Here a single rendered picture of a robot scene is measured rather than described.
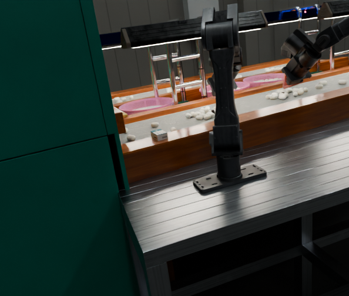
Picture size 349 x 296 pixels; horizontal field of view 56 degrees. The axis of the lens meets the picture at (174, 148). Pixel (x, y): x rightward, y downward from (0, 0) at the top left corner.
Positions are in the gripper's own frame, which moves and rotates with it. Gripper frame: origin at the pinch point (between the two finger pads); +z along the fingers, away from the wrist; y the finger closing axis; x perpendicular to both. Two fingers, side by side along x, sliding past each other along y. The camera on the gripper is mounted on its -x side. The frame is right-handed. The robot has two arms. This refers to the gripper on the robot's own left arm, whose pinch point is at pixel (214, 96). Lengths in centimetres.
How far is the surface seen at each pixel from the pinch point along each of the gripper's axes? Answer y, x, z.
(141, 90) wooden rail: 3, -51, 69
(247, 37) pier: -155, -132, 139
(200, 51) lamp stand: -8.1, -27.7, 7.6
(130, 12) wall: -39, -176, 132
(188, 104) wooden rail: 3.5, -7.6, 17.0
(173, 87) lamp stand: 7.0, -17.3, 16.5
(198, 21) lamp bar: -0.3, -26.6, -12.7
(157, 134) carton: 33.2, 15.8, -14.0
